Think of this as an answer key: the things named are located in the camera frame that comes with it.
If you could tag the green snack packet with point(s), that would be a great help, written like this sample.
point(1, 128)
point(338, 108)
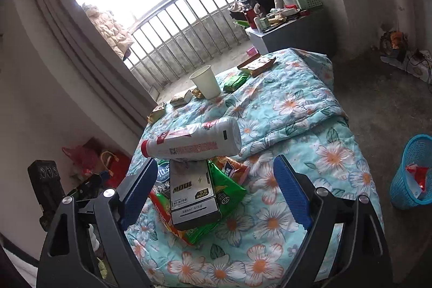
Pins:
point(229, 197)

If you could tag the white bottle with red cap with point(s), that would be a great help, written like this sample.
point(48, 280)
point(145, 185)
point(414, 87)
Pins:
point(195, 143)

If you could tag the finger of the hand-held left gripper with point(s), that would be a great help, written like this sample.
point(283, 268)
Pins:
point(92, 185)

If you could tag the floral turquoise blanket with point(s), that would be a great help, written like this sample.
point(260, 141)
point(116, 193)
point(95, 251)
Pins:
point(303, 126)

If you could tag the brown flat snack box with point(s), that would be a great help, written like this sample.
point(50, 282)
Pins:
point(258, 65)

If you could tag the black orange snack bag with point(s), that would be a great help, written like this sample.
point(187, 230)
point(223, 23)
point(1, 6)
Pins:
point(393, 43)

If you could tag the olive brown snack packet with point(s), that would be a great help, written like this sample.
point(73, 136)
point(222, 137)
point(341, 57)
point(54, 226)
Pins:
point(157, 112)

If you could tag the small green packet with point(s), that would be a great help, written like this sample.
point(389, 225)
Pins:
point(236, 83)

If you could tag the blue snack packet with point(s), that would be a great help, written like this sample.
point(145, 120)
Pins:
point(163, 180)

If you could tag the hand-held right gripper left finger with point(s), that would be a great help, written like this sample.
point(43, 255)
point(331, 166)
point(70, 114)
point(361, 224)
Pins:
point(138, 186)

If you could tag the cream snack packet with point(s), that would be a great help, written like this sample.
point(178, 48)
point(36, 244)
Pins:
point(180, 99)

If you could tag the orange snack packet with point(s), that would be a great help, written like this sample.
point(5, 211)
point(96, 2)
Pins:
point(238, 173)

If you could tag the grey cabinet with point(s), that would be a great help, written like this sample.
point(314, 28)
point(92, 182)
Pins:
point(287, 38)

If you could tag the red mesh bag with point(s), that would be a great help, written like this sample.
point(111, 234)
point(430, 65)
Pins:
point(81, 156)

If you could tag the yellow wrapper heap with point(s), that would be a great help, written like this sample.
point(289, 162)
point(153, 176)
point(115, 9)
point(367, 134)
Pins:
point(276, 17)

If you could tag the red thermos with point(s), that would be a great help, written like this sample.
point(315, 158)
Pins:
point(250, 18)

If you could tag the white paper cup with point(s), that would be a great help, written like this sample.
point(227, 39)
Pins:
point(206, 82)

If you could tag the red snack packet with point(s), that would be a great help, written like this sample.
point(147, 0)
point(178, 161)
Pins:
point(162, 210)

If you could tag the black white cardboard box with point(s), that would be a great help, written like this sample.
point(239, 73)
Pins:
point(192, 193)

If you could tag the small orange packet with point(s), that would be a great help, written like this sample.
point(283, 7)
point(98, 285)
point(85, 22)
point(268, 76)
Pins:
point(197, 94)

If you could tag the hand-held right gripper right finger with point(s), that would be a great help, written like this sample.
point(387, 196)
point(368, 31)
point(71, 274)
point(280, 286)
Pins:
point(290, 190)

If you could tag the beige puffy jacket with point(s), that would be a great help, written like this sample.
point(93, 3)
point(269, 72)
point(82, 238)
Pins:
point(111, 31)

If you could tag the red gift bag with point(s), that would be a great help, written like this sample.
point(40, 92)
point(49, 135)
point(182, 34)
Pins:
point(118, 170)

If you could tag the grey curtain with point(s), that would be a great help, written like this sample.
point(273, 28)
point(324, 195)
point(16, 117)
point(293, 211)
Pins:
point(84, 55)

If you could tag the blue plastic basket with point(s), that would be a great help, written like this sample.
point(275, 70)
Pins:
point(403, 186)

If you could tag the red plastic bag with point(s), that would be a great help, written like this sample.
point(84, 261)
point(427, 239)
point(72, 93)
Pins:
point(416, 176)

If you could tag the pink small box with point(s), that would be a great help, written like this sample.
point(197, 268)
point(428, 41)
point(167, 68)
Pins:
point(252, 51)

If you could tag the white power strip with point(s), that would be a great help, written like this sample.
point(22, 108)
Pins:
point(415, 68)

